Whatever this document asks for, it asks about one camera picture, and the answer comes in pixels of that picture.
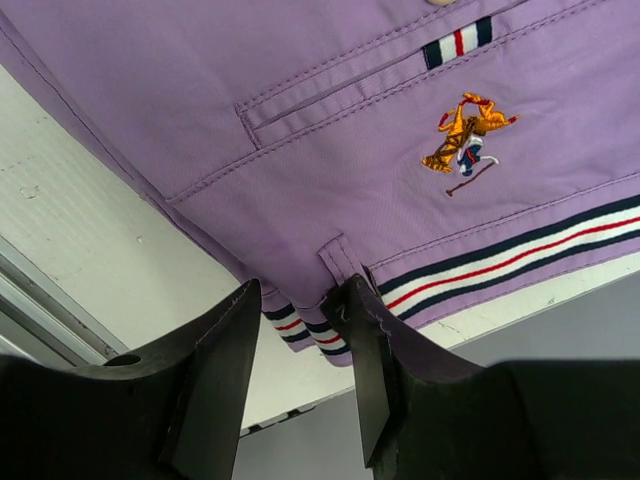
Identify aluminium rail frame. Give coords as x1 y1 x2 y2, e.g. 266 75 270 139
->
1 239 129 369

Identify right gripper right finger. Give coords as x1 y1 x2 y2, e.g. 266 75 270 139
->
322 275 639 479

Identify purple trousers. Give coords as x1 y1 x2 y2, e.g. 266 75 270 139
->
1 1 639 366

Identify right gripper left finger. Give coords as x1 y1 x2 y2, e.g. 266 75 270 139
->
1 280 261 479

